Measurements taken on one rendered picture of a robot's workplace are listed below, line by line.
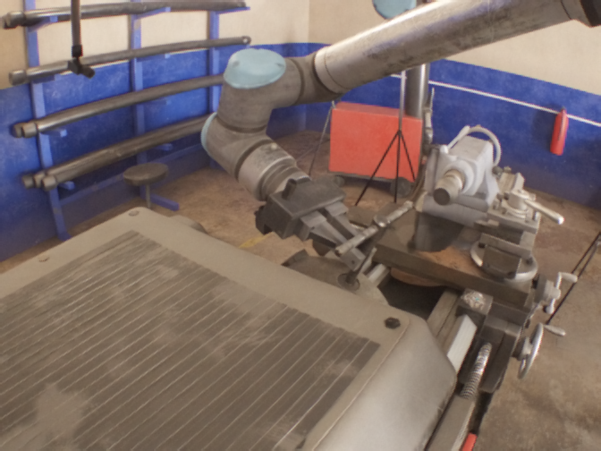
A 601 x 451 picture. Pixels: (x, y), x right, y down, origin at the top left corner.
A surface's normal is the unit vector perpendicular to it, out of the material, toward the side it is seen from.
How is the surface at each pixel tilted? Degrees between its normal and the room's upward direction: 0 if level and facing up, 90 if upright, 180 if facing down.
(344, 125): 90
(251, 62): 22
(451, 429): 0
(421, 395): 45
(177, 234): 0
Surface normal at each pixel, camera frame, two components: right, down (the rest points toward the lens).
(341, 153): -0.24, 0.44
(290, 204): 0.33, -0.72
